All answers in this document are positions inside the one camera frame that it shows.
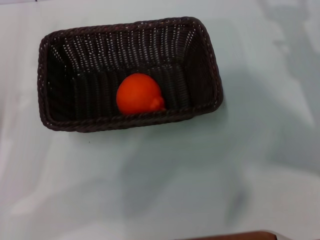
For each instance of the orange pear-shaped toy fruit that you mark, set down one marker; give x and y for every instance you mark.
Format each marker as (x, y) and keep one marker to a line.
(137, 93)

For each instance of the dark brown woven basket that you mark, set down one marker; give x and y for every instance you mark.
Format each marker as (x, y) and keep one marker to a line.
(100, 62)

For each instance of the brown wooden board edge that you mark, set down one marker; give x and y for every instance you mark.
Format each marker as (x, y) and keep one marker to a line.
(235, 236)

